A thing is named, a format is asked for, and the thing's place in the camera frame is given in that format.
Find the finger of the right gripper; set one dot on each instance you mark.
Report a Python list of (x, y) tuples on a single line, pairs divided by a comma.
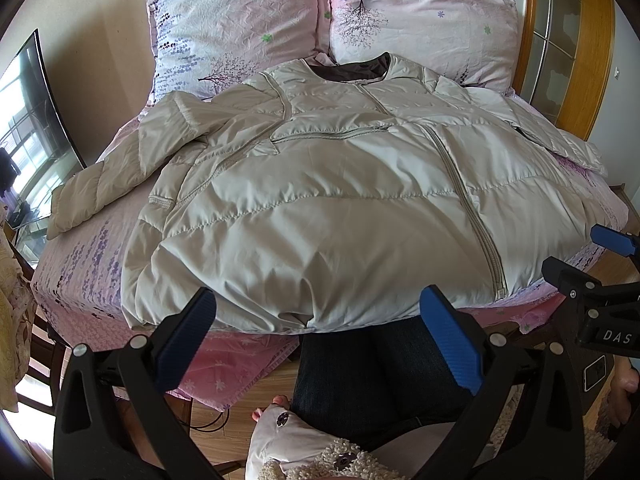
[(568, 280), (624, 244)]

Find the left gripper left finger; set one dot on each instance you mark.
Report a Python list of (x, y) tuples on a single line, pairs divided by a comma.
[(90, 438)]

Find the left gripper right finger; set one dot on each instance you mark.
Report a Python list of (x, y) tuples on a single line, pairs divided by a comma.
[(546, 436)]

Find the beige puffer jacket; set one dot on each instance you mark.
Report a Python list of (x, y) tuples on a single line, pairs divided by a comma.
[(320, 199)]

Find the person's right hand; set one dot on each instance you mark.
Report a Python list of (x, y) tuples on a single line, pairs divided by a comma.
[(616, 408)]

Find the pink floral bed sheet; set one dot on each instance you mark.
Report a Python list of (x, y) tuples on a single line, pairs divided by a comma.
[(90, 279)]

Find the dark trousers leg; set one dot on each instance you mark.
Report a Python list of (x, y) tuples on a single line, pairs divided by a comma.
[(374, 384)]

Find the wooden glass door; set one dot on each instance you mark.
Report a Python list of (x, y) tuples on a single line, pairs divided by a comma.
[(565, 58)]

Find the right floral pillow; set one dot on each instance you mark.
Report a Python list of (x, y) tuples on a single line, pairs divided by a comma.
[(473, 42)]

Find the floral pillow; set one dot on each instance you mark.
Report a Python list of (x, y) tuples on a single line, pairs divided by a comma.
[(473, 42), (204, 47)]

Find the black flat television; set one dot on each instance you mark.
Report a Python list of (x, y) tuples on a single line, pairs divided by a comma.
[(37, 154)]

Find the left floral pillow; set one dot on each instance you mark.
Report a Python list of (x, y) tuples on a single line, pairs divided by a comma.
[(204, 47)]

